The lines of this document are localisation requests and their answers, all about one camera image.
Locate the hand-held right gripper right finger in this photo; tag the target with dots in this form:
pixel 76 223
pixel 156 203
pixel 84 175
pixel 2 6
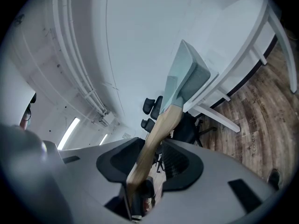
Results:
pixel 210 195

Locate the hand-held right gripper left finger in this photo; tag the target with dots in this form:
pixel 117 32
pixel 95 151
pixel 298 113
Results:
pixel 88 178

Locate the ceiling light panel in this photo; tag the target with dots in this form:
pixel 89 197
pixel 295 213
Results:
pixel 69 133
pixel 103 139

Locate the white ceiling junction box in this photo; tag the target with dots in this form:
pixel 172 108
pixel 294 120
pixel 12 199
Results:
pixel 107 119

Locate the person's black shoe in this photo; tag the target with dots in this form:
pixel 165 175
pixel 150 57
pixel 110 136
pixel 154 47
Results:
pixel 273 178

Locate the person's head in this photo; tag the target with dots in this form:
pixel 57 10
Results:
pixel 24 123

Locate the person's eyeglasses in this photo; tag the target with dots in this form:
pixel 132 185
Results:
pixel 28 115

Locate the white ceiling pipes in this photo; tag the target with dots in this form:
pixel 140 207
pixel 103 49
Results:
pixel 77 66

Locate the white table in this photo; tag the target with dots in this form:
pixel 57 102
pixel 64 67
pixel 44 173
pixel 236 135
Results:
pixel 245 31

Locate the white wall socket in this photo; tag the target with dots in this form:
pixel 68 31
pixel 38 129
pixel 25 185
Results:
pixel 126 135

